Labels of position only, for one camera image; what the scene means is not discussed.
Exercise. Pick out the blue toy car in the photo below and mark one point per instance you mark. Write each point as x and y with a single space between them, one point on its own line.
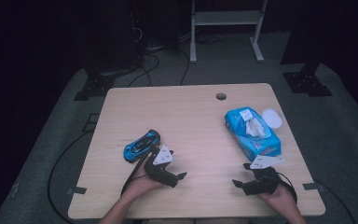
141 145

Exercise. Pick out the person's right hand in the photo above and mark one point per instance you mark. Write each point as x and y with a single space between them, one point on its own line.
276 197

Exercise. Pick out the white wet wipe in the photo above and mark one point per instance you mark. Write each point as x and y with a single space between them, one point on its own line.
255 127

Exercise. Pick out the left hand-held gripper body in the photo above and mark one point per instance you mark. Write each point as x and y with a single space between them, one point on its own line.
161 174

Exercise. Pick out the white metal stand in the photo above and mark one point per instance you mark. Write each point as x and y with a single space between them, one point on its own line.
227 18

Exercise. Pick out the dark equipment cabinet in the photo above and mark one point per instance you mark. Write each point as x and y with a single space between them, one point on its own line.
112 37

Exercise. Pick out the black floor tape marking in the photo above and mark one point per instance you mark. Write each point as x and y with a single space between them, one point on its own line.
87 123

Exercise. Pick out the blue wet wipes pack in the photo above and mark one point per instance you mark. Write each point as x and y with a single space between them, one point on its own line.
261 144

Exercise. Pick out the person's left hand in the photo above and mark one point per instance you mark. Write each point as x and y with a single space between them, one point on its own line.
143 185

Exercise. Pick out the black stand base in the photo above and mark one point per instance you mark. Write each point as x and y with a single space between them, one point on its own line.
94 87
306 84

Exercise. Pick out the dark tape piece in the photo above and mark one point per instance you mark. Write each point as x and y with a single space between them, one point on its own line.
312 186
77 190

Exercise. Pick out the clear oval plastic lid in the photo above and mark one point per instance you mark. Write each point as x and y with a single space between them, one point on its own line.
272 118

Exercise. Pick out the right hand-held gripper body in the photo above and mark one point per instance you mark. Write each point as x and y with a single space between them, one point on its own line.
262 183

